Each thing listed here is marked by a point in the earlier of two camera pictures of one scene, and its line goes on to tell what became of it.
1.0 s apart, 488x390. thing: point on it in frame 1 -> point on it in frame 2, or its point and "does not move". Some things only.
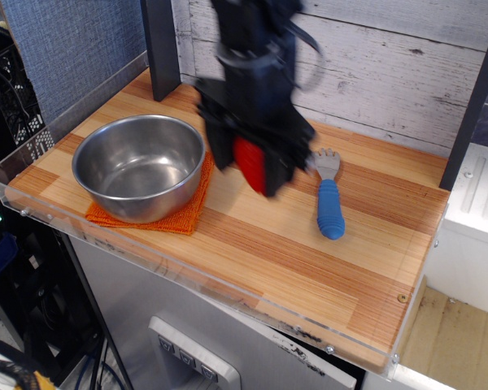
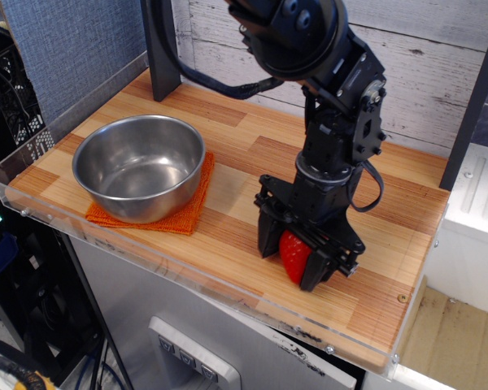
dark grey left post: [162, 46] does not move
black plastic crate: [13, 118] does not move
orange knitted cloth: [183, 221] does not move
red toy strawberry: [252, 161] -> [294, 253]
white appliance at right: [468, 262] does not move
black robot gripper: [256, 97] -> [314, 210]
